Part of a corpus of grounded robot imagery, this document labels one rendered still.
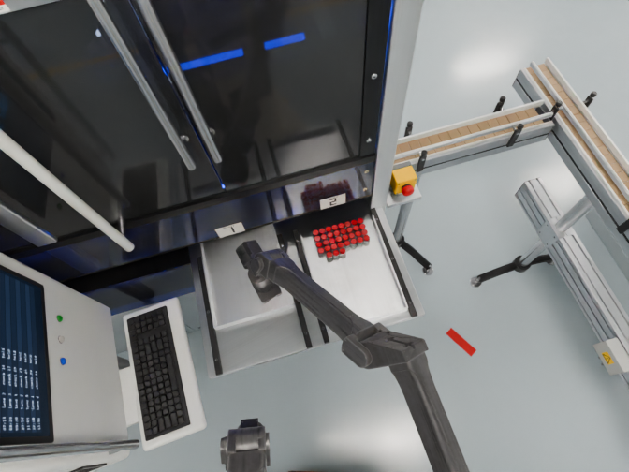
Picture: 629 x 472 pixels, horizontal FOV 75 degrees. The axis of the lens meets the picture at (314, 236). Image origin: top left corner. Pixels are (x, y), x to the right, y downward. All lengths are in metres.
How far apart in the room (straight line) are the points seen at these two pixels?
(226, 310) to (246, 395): 0.91
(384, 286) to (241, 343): 0.49
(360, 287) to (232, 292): 0.42
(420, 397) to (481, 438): 1.43
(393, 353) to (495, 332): 1.56
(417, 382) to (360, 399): 1.35
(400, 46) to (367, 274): 0.73
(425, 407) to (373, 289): 0.59
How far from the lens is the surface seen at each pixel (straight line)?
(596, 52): 3.70
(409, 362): 0.81
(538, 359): 2.39
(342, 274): 1.36
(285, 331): 1.32
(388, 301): 1.34
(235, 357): 1.34
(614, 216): 1.69
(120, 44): 0.73
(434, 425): 0.85
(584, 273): 1.97
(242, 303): 1.37
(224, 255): 1.44
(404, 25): 0.90
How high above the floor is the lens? 2.16
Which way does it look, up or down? 64 degrees down
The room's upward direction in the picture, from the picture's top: 9 degrees counter-clockwise
